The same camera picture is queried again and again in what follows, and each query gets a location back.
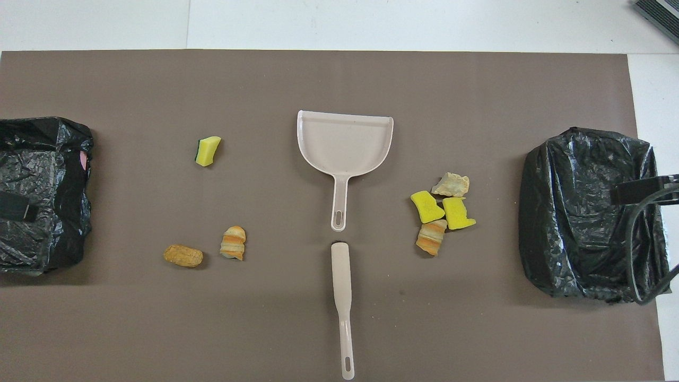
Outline beige plastic dustpan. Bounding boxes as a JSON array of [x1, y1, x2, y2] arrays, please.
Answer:
[[297, 110, 395, 232]]

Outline pale yellow sponge chunk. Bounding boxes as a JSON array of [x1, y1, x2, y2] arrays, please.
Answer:
[[431, 172, 471, 198]]

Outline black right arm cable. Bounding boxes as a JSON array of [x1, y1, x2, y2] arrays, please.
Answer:
[[625, 183, 679, 306]]

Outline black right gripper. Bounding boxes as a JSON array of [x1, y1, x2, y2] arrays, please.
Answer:
[[610, 174, 679, 206]]

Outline yellow boot-shaped sponge piece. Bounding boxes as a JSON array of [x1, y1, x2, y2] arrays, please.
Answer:
[[410, 190, 446, 224], [442, 197, 477, 231]]

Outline black bag bin pink mark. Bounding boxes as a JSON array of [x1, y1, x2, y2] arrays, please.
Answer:
[[0, 117, 94, 275]]

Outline grey ribbed device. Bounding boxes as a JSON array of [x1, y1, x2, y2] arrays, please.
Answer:
[[632, 0, 679, 46]]

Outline black bag lined bin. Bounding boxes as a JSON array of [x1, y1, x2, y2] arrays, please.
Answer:
[[518, 126, 672, 304]]

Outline yellow sponge green backing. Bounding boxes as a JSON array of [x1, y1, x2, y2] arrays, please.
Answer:
[[195, 136, 222, 168]]

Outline brown table mat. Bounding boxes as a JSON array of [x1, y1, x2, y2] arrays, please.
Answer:
[[0, 49, 665, 382]]

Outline beige brush black bristles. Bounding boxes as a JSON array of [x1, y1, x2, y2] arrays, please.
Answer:
[[330, 242, 355, 381]]

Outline brown toy nugget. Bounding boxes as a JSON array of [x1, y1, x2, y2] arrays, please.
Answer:
[[163, 244, 204, 268]]

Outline striped toy croissant piece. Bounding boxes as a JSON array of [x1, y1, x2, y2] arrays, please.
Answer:
[[220, 225, 247, 261], [415, 219, 448, 257]]

